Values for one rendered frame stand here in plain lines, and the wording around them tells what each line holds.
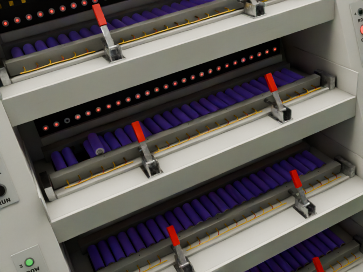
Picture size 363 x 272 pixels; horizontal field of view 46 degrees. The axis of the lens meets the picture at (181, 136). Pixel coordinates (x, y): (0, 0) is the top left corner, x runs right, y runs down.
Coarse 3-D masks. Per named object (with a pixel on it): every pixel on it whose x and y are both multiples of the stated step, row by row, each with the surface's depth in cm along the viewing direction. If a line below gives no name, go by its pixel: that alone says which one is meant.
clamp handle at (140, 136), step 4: (132, 124) 70; (136, 124) 70; (136, 128) 70; (140, 128) 70; (136, 132) 70; (140, 132) 70; (136, 136) 70; (140, 136) 70; (140, 140) 70; (144, 140) 70; (140, 144) 70; (144, 144) 70; (144, 148) 70; (148, 148) 70; (144, 152) 70; (148, 152) 70; (148, 156) 70; (148, 160) 70; (152, 160) 70
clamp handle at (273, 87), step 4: (264, 76) 78; (268, 76) 78; (268, 80) 78; (272, 80) 78; (268, 84) 78; (272, 84) 78; (272, 88) 78; (276, 88) 78; (272, 92) 78; (276, 92) 78; (276, 96) 78; (276, 100) 78; (280, 100) 78; (280, 104) 78; (280, 108) 78
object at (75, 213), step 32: (256, 64) 92; (320, 64) 88; (160, 96) 85; (320, 96) 84; (352, 96) 82; (64, 128) 80; (256, 128) 77; (288, 128) 78; (320, 128) 81; (160, 160) 73; (192, 160) 72; (224, 160) 74; (96, 192) 68; (128, 192) 68; (160, 192) 71; (64, 224) 65; (96, 224) 68
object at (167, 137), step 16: (304, 80) 85; (256, 96) 83; (272, 96) 83; (288, 96) 83; (224, 112) 79; (240, 112) 81; (256, 112) 80; (176, 128) 77; (192, 128) 77; (208, 128) 78; (128, 144) 75; (160, 144) 76; (176, 144) 75; (96, 160) 72; (112, 160) 73; (128, 160) 74; (64, 176) 70; (80, 176) 71
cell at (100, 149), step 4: (88, 136) 78; (92, 136) 77; (96, 136) 77; (92, 140) 75; (96, 140) 75; (92, 144) 75; (96, 144) 74; (100, 144) 74; (92, 148) 74; (96, 148) 73; (100, 148) 73; (96, 152) 73; (100, 152) 73; (104, 152) 74
